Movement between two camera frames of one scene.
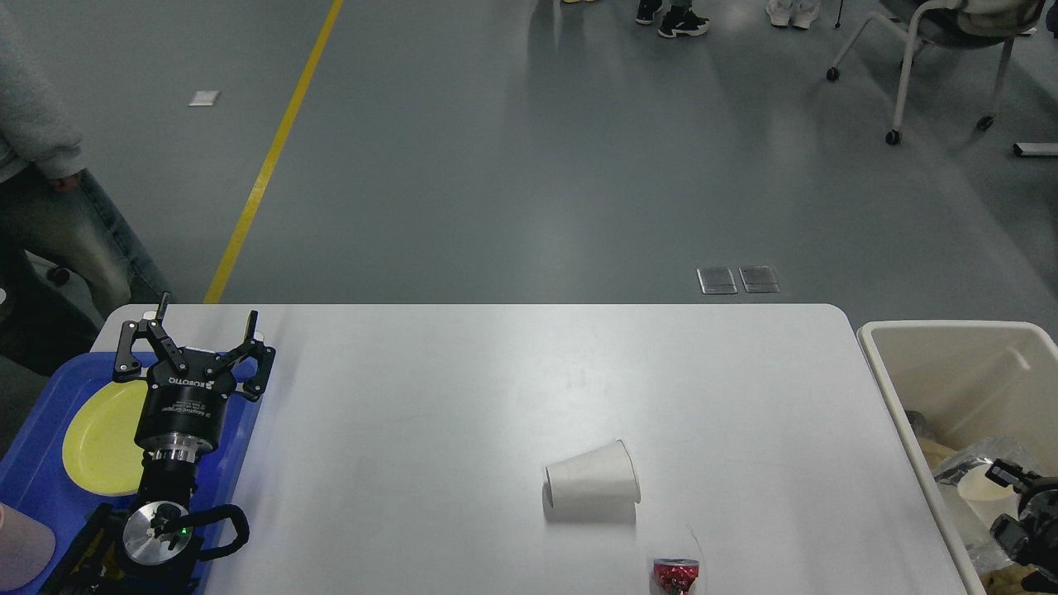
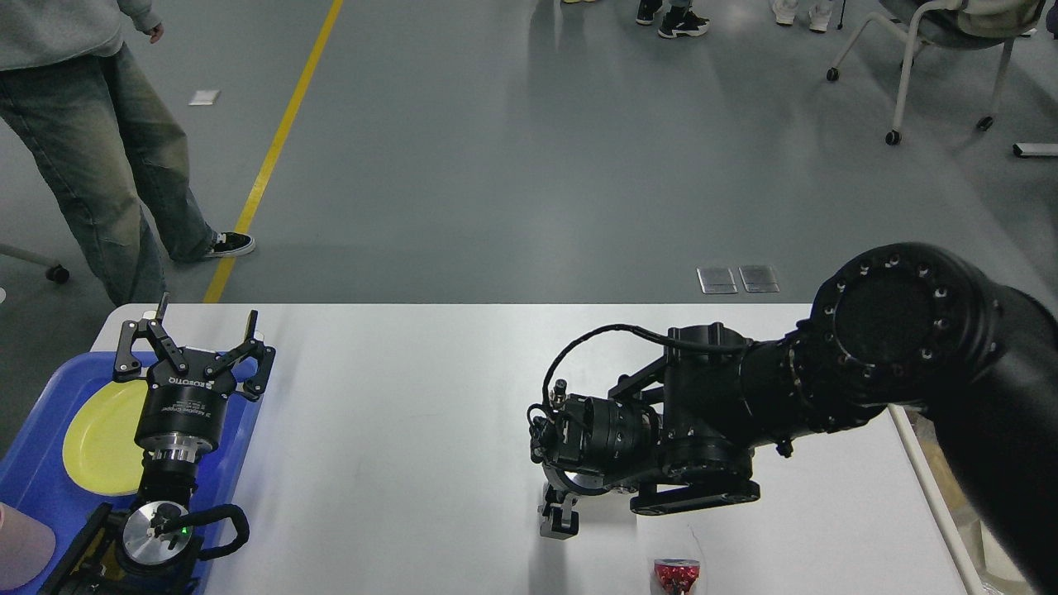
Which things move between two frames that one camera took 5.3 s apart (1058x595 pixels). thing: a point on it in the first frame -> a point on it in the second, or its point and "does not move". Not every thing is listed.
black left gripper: x=189 y=403 does not move
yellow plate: x=100 y=454 does not move
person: x=68 y=268 -> x=117 y=159
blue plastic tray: x=34 y=477 does not move
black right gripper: x=1039 y=514 -> x=585 y=473
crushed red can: x=675 y=576 does not move
